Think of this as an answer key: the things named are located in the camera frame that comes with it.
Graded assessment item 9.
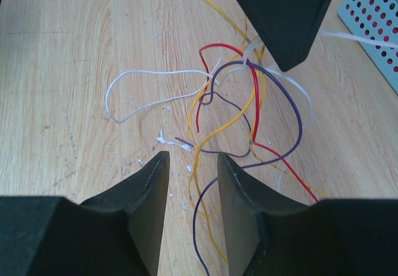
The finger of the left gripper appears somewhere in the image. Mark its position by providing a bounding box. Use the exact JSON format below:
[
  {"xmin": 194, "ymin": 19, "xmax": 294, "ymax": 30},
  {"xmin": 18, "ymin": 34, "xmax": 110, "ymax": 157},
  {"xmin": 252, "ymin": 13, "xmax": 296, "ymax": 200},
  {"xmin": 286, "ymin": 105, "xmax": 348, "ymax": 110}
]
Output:
[{"xmin": 237, "ymin": 0, "xmax": 331, "ymax": 71}]

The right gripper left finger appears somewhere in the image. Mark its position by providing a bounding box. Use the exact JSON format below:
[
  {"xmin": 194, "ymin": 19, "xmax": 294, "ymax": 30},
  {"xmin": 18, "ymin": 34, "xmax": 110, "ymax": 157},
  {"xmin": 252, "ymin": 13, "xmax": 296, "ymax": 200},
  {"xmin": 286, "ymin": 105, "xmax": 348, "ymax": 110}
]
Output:
[{"xmin": 1, "ymin": 151, "xmax": 170, "ymax": 275}]

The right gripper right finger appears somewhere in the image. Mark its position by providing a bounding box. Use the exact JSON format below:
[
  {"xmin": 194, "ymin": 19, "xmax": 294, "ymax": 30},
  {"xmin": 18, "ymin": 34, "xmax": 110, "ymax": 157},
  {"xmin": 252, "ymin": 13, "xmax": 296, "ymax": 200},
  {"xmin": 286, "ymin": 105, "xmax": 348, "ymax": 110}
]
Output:
[{"xmin": 217, "ymin": 153, "xmax": 397, "ymax": 275}]

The white zip tie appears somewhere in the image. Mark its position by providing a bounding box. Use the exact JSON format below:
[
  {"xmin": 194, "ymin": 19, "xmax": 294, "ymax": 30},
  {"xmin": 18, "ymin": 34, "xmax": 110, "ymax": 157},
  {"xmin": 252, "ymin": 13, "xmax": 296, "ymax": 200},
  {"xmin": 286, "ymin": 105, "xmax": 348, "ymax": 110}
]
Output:
[{"xmin": 213, "ymin": 29, "xmax": 398, "ymax": 127}]

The white wire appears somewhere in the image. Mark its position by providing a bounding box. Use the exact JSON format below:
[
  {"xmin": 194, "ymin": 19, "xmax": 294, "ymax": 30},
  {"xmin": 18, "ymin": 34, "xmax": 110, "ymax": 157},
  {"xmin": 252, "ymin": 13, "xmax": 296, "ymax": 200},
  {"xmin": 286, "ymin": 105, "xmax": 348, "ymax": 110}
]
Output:
[{"xmin": 105, "ymin": 57, "xmax": 223, "ymax": 124}]

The light blue plastic basket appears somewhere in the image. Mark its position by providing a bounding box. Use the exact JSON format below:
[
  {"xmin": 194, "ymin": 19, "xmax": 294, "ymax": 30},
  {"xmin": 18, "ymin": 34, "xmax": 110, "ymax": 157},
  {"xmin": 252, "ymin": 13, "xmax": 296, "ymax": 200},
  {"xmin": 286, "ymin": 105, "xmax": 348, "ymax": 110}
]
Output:
[{"xmin": 338, "ymin": 0, "xmax": 397, "ymax": 91}]

